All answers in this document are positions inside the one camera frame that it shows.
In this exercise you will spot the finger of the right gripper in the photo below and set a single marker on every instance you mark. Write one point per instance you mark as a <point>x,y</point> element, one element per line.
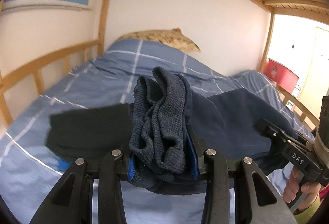
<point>267,129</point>

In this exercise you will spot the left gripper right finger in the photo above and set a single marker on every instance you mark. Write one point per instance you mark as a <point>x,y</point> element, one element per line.
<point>256,199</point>

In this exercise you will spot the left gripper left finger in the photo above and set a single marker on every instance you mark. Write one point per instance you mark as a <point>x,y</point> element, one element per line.
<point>70,200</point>

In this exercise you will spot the dark navy pants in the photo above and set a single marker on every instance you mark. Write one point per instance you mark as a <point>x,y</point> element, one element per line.
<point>165,106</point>

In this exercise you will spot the person's right hand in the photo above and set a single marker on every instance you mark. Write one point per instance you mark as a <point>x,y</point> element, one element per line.
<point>311,189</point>

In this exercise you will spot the black metal rack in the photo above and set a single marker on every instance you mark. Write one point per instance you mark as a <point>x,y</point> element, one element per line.
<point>295,93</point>

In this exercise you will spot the blue folded garment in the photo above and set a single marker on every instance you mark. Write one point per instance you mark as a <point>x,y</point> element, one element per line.
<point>63,165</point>

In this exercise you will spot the blue checked duvet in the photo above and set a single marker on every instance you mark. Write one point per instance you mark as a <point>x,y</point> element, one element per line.
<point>29,169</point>

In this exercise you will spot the red storage box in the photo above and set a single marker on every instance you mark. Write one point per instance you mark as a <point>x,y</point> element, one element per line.
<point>280,74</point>

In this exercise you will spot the dark folded garment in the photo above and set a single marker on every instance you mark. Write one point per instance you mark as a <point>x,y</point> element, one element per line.
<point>89,133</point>

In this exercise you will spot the beige patterned pillow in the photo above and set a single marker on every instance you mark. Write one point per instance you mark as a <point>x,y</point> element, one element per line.
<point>170,37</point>

